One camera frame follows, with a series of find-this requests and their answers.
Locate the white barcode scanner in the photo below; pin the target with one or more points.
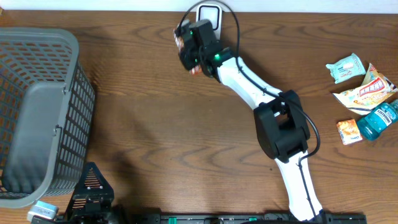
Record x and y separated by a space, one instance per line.
212 12

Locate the grey plastic mesh basket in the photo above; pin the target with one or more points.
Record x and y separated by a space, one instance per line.
47 105

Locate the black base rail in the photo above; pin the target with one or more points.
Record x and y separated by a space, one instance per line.
272 218

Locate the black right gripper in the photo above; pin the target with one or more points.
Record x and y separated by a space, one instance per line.
186 60

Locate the small orange snack packet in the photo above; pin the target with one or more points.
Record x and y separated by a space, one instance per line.
349 131

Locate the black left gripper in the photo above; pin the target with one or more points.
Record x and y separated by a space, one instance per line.
104 201

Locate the teal mouthwash bottle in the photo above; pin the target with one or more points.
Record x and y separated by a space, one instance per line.
373 124

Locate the cream snack bag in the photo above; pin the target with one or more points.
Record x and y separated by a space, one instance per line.
374 90

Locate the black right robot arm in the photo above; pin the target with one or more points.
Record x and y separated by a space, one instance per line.
282 127

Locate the light teal snack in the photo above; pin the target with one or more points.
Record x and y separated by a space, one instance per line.
346 68

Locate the red Top chocolate bar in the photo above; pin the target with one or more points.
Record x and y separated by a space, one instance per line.
194 69

